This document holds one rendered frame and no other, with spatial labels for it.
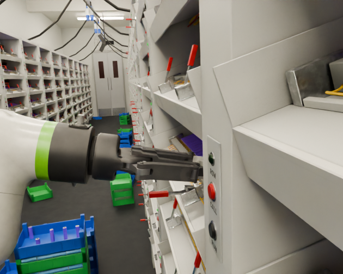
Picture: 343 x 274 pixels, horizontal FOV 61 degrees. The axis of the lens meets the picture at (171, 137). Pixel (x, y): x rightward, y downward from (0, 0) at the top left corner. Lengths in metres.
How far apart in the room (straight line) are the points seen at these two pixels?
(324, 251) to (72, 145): 0.33
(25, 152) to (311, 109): 0.36
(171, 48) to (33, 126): 0.58
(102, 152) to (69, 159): 0.05
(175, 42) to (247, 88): 0.72
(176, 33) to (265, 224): 0.75
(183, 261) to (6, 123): 0.48
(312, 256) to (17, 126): 0.40
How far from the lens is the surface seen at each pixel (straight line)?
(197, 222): 0.48
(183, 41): 0.94
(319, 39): 0.26
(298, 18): 0.26
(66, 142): 0.44
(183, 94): 0.49
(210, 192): 0.29
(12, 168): 0.46
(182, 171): 0.44
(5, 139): 0.46
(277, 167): 0.18
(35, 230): 1.71
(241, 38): 0.24
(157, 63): 0.93
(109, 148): 0.44
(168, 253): 1.10
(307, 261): 0.31
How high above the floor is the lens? 1.16
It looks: 11 degrees down
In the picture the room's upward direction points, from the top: 3 degrees counter-clockwise
